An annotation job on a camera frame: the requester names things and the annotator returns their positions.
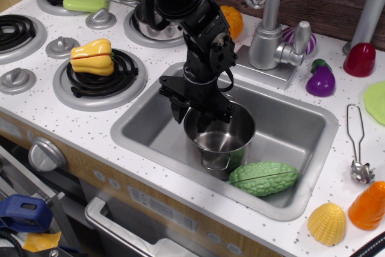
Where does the grey oven door handle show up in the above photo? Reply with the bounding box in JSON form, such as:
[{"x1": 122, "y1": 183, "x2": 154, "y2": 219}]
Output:
[{"x1": 85, "y1": 197, "x2": 197, "y2": 257}]

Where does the yellow bell pepper toy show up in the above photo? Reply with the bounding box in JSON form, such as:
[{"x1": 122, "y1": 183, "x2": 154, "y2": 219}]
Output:
[{"x1": 70, "y1": 39, "x2": 115, "y2": 76}]

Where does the light green lettuce toy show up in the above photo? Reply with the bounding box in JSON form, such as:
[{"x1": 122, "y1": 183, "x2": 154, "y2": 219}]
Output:
[{"x1": 363, "y1": 81, "x2": 385, "y2": 125}]

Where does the grey oven front knob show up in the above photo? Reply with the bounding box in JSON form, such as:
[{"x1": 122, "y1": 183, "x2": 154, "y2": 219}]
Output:
[{"x1": 28, "y1": 137, "x2": 67, "y2": 172}]

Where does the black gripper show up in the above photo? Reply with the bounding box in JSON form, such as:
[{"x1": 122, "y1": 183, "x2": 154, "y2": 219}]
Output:
[{"x1": 159, "y1": 69, "x2": 235, "y2": 133}]

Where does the grey stove knob lower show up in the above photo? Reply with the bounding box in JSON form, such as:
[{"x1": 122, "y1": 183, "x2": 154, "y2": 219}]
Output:
[{"x1": 1, "y1": 68, "x2": 37, "y2": 94}]

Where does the purple eggplant toy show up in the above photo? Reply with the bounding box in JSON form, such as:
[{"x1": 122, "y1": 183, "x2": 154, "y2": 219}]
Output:
[{"x1": 306, "y1": 58, "x2": 336, "y2": 97}]

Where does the grey stove knob middle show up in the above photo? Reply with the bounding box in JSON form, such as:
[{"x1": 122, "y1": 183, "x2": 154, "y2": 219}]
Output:
[{"x1": 45, "y1": 36, "x2": 79, "y2": 59}]

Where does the yellow cloth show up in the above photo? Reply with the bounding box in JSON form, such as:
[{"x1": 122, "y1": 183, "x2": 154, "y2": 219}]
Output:
[{"x1": 22, "y1": 232, "x2": 62, "y2": 253}]

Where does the grey stove knob upper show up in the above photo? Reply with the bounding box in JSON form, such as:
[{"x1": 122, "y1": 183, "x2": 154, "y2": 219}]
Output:
[{"x1": 85, "y1": 8, "x2": 117, "y2": 30}]

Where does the steel pot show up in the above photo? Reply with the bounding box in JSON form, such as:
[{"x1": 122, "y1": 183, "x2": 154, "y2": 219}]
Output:
[{"x1": 183, "y1": 102, "x2": 255, "y2": 180}]

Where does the purple onion toy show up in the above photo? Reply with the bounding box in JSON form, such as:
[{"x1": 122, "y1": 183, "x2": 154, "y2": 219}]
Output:
[{"x1": 282, "y1": 26, "x2": 316, "y2": 55}]

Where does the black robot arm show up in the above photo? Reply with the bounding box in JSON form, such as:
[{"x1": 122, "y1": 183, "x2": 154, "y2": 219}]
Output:
[{"x1": 145, "y1": 0, "x2": 237, "y2": 132}]

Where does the grey metal pole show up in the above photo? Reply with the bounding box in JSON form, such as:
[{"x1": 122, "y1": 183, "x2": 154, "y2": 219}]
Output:
[{"x1": 342, "y1": 0, "x2": 384, "y2": 55}]

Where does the orange pumpkin toy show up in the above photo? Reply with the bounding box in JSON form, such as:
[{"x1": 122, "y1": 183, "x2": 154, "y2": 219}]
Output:
[{"x1": 220, "y1": 5, "x2": 244, "y2": 40}]

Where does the blue clamp tool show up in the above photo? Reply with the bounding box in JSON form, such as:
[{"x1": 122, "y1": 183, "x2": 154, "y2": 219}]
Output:
[{"x1": 1, "y1": 194, "x2": 53, "y2": 233}]

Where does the steel saucepan on burner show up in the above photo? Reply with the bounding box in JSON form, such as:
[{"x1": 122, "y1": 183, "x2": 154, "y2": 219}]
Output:
[{"x1": 107, "y1": 0, "x2": 183, "y2": 42}]

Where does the yellow corn toy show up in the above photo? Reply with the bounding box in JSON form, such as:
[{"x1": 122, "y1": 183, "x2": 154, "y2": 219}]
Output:
[{"x1": 307, "y1": 203, "x2": 347, "y2": 246}]

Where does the metal whisk utensil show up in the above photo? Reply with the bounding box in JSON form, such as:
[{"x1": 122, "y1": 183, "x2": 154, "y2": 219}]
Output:
[{"x1": 346, "y1": 104, "x2": 375, "y2": 184}]

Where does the front right black burner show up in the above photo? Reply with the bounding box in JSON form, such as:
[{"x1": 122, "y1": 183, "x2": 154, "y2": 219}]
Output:
[{"x1": 53, "y1": 49, "x2": 147, "y2": 111}]

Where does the back right grey burner ring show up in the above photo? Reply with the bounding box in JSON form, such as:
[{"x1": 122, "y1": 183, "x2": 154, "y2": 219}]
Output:
[{"x1": 123, "y1": 8, "x2": 187, "y2": 49}]

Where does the silver toy faucet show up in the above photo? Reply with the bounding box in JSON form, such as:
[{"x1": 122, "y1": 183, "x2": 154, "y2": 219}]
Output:
[{"x1": 235, "y1": 0, "x2": 312, "y2": 90}]

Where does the grey toy sink basin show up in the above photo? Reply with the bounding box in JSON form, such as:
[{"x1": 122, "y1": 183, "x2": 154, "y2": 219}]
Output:
[{"x1": 111, "y1": 78, "x2": 338, "y2": 221}]

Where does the green bitter melon toy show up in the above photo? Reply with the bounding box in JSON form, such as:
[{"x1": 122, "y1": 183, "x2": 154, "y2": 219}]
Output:
[{"x1": 227, "y1": 162, "x2": 299, "y2": 197}]

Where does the red pepper toy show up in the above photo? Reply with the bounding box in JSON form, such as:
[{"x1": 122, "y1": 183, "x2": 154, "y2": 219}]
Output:
[{"x1": 343, "y1": 43, "x2": 376, "y2": 78}]

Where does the orange carrot toy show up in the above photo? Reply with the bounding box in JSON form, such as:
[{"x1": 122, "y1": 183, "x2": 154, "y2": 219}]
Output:
[{"x1": 348, "y1": 181, "x2": 384, "y2": 231}]

